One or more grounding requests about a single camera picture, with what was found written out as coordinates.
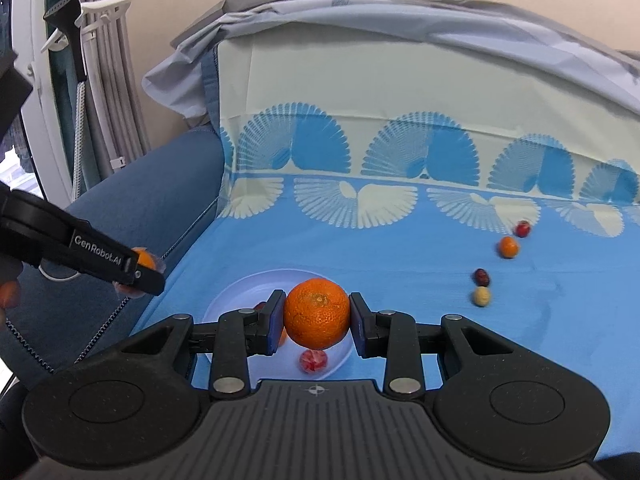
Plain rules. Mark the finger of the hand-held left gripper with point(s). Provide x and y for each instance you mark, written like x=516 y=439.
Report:
x=110 y=262

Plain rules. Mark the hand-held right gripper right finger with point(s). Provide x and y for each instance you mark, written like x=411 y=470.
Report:
x=356 y=325

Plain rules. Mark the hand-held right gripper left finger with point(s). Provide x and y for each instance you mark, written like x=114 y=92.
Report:
x=275 y=320

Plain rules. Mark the small orange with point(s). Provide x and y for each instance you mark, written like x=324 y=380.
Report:
x=282 y=338
x=509 y=247
x=316 y=315

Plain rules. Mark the dark red jujube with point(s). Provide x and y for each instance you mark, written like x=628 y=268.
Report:
x=260 y=306
x=481 y=276

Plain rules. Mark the plastic orange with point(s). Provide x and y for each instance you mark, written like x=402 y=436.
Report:
x=145 y=259

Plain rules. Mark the light blue plate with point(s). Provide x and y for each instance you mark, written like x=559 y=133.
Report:
x=235 y=295

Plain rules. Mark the person's left hand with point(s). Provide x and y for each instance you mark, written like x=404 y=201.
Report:
x=9 y=294

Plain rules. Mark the blue fan printed blanket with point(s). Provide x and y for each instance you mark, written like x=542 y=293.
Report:
x=400 y=260

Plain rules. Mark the blue sofa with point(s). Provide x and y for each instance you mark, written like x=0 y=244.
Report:
x=150 y=185

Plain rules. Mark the white curtain clip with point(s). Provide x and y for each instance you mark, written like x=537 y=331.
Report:
x=118 y=162

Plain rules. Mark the yellow green jujube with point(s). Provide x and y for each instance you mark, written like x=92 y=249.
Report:
x=481 y=297

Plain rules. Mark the grey curtain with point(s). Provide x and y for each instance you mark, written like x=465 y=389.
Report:
x=115 y=85

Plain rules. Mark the small red fruit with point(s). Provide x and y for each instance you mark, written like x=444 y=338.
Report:
x=523 y=229

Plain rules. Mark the black garment steamer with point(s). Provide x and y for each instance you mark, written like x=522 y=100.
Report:
x=70 y=25

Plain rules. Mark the white plastic hanger hook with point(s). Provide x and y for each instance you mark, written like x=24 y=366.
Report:
x=105 y=7

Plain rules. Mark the grey bed sheet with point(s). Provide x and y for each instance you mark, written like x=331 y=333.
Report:
x=400 y=25

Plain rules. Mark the white window frame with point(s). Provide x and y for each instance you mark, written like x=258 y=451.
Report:
x=45 y=110

